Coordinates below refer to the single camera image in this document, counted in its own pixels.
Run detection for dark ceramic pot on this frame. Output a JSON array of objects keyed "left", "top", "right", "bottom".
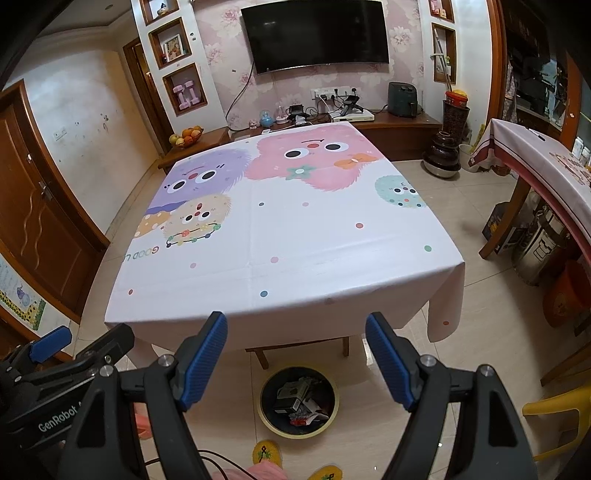
[{"left": 422, "top": 131, "right": 462, "bottom": 178}]

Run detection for white plastic container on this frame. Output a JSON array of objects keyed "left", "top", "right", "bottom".
[{"left": 458, "top": 144, "right": 481, "bottom": 172}]

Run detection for black curved television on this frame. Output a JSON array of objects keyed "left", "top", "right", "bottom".
[{"left": 240, "top": 0, "right": 391, "bottom": 75}]

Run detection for stainless steel pot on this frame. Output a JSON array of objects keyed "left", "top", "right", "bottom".
[{"left": 510, "top": 205, "right": 571, "bottom": 287}]

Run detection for brown wooden door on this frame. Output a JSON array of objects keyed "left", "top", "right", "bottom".
[
  {"left": 122, "top": 37, "right": 160, "bottom": 153},
  {"left": 0, "top": 78, "right": 112, "bottom": 324}
]

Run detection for tall dark jar red lid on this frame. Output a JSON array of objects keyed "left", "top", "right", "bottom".
[{"left": 443, "top": 91, "right": 471, "bottom": 144}]

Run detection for yellow plastic chair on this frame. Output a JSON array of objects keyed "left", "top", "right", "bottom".
[{"left": 522, "top": 385, "right": 591, "bottom": 464}]

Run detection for round yellow rimmed bin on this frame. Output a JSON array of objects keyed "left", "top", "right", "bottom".
[{"left": 256, "top": 367, "right": 340, "bottom": 438}]

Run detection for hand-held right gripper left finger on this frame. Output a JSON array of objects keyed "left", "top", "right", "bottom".
[{"left": 58, "top": 311, "right": 229, "bottom": 480}]

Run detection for wall socket row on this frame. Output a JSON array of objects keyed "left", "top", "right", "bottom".
[{"left": 310, "top": 85, "right": 358, "bottom": 99}]

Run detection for pink bordered tablecloth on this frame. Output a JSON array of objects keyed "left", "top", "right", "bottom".
[{"left": 471, "top": 117, "right": 591, "bottom": 259}]

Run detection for discarded packaging pile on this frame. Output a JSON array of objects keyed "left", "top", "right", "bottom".
[{"left": 273, "top": 376, "right": 331, "bottom": 428}]

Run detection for low wooden side cabinet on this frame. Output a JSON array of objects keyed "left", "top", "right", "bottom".
[{"left": 157, "top": 127, "right": 232, "bottom": 175}]

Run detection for white set-top box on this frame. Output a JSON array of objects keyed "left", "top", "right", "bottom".
[{"left": 332, "top": 108, "right": 377, "bottom": 123}]

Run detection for wooden stool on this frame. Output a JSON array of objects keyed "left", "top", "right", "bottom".
[{"left": 245, "top": 336, "right": 352, "bottom": 370}]

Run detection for white photo frame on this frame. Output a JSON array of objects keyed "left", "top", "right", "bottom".
[{"left": 161, "top": 34, "right": 184, "bottom": 63}]

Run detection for black yellow cardboard box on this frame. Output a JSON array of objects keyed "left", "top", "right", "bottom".
[{"left": 481, "top": 202, "right": 518, "bottom": 256}]

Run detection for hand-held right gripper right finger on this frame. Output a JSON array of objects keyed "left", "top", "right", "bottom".
[{"left": 365, "top": 311, "right": 539, "bottom": 480}]

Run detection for fruit basket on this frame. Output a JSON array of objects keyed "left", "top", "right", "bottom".
[{"left": 168, "top": 126, "right": 205, "bottom": 149}]

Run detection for cartoon printed tablecloth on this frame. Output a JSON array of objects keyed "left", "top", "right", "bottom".
[{"left": 104, "top": 121, "right": 466, "bottom": 343}]

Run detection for wooden tv cabinet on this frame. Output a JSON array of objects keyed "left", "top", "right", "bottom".
[{"left": 226, "top": 111, "right": 443, "bottom": 160}]

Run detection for broom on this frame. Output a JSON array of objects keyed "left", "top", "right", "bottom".
[{"left": 434, "top": 32, "right": 455, "bottom": 93}]

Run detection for black cable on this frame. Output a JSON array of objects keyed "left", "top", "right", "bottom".
[{"left": 141, "top": 450, "right": 245, "bottom": 480}]

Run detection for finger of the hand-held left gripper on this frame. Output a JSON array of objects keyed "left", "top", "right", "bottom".
[
  {"left": 0, "top": 326, "right": 74, "bottom": 371},
  {"left": 69, "top": 323, "right": 136, "bottom": 374}
]

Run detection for orange plastic bucket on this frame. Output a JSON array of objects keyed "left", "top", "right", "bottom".
[{"left": 541, "top": 261, "right": 591, "bottom": 328}]

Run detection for wall poster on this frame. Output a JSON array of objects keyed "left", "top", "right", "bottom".
[{"left": 0, "top": 258, "right": 47, "bottom": 330}]

